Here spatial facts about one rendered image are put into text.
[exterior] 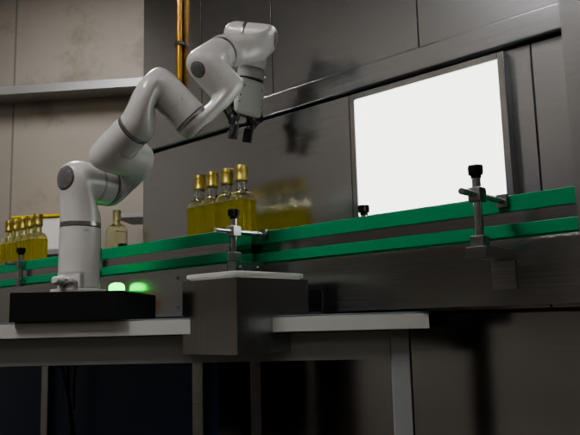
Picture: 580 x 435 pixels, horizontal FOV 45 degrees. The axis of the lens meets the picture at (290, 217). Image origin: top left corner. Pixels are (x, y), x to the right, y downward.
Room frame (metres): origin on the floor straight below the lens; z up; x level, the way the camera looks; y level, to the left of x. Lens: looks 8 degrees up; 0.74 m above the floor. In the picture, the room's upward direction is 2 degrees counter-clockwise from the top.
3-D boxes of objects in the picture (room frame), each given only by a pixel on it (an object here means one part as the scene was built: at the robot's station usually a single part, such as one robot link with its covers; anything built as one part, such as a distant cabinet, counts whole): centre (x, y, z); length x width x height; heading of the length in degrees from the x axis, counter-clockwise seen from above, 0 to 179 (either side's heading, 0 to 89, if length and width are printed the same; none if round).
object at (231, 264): (1.71, 0.11, 0.85); 0.09 x 0.04 x 0.07; 138
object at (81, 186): (1.64, 0.49, 1.05); 0.13 x 0.10 x 0.16; 149
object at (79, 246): (1.62, 0.50, 0.89); 0.16 x 0.13 x 0.15; 170
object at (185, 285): (1.56, 0.08, 0.79); 0.27 x 0.17 x 0.08; 138
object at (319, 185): (1.79, -0.16, 1.15); 0.90 x 0.03 x 0.34; 48
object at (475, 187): (1.26, -0.36, 0.90); 0.17 x 0.05 x 0.23; 138
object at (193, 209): (1.99, 0.26, 0.99); 0.06 x 0.06 x 0.21; 48
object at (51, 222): (4.57, 1.57, 1.33); 0.42 x 0.35 x 0.23; 84
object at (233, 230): (1.69, 0.12, 0.95); 0.17 x 0.03 x 0.12; 138
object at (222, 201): (1.91, 0.17, 0.99); 0.06 x 0.06 x 0.21; 48
